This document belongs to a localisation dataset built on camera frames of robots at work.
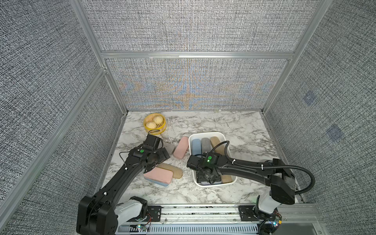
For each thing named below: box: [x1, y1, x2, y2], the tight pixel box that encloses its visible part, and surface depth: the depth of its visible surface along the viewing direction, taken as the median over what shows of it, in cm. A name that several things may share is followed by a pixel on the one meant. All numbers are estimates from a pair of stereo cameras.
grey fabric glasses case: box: [201, 137, 212, 154], surface depth 99 cm
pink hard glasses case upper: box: [173, 136, 189, 161], surface depth 97 cm
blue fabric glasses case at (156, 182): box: [143, 176, 169, 187], surface depth 82 cm
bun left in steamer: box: [145, 121, 157, 129], surface depth 106 cm
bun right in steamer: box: [153, 116, 164, 125], surface depth 108 cm
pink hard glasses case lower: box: [143, 166, 173, 185], surface depth 82 cm
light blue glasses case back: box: [191, 138, 202, 156], surface depth 97 cm
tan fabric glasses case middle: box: [158, 162, 183, 179], surface depth 86 cm
